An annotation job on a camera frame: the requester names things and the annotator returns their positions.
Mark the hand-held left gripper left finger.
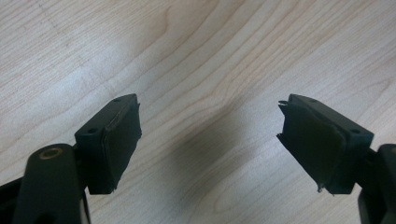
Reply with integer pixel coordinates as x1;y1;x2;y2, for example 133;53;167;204
74;92;143;196

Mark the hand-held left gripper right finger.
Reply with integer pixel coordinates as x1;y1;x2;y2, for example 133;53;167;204
276;93;375;197

